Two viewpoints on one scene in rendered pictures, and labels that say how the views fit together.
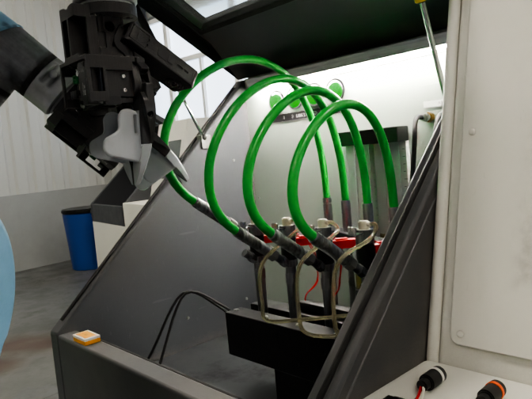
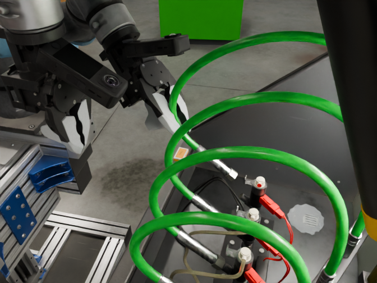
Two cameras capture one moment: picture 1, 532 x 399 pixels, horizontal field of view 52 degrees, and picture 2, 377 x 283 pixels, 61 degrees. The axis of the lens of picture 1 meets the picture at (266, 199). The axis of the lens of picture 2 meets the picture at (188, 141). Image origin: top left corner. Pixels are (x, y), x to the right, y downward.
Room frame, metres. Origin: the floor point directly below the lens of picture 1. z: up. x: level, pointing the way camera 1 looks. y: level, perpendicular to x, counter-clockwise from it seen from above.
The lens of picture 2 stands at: (0.64, -0.28, 1.59)
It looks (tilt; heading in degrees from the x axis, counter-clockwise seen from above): 40 degrees down; 61
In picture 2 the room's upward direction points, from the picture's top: straight up
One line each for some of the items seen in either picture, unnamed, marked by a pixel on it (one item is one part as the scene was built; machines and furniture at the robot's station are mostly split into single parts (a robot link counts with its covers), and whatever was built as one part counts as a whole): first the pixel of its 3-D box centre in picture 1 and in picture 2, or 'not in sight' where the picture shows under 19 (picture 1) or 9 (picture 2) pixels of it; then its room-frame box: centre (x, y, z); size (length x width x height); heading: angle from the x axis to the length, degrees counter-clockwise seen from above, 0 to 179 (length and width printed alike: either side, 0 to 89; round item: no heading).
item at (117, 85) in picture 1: (106, 59); (43, 67); (0.66, 0.18, 1.39); 0.09 x 0.08 x 0.12; 133
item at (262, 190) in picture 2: (256, 282); (247, 215); (0.96, 0.03, 1.03); 0.05 x 0.03 x 0.21; 133
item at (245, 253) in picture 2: (323, 227); (244, 256); (0.85, -0.09, 1.14); 0.02 x 0.02 x 0.03
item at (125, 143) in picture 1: (125, 147); (58, 134); (0.65, 0.16, 1.28); 0.06 x 0.03 x 0.09; 133
